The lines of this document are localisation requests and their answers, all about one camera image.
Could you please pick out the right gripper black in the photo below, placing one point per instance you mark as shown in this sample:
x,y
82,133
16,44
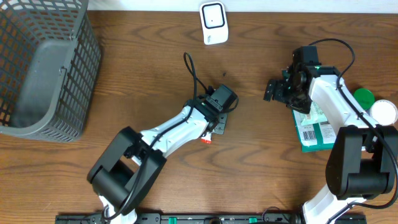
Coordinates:
x,y
303,106

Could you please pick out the red white small packet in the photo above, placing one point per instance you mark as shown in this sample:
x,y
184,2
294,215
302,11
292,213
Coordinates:
x,y
206,138

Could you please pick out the green white package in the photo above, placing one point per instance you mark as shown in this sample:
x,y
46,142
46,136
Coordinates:
x,y
314,137

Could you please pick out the green lid jar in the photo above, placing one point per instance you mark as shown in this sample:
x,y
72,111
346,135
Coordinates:
x,y
364,97

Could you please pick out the white jar blue label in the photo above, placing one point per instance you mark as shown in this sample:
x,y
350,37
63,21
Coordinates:
x,y
384,112

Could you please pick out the pale green wipes packet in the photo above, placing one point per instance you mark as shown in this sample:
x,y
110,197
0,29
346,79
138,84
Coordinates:
x,y
316,115

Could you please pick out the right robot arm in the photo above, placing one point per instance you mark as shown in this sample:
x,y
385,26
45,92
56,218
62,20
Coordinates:
x,y
363,161

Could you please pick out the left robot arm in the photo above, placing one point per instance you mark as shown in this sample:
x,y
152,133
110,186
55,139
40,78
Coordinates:
x,y
126,171

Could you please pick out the white barcode scanner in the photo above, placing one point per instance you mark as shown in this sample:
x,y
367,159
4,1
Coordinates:
x,y
214,23

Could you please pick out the grey plastic mesh basket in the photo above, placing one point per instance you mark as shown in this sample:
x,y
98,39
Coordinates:
x,y
50,60

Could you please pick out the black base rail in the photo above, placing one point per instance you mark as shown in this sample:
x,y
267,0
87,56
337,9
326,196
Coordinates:
x,y
156,218

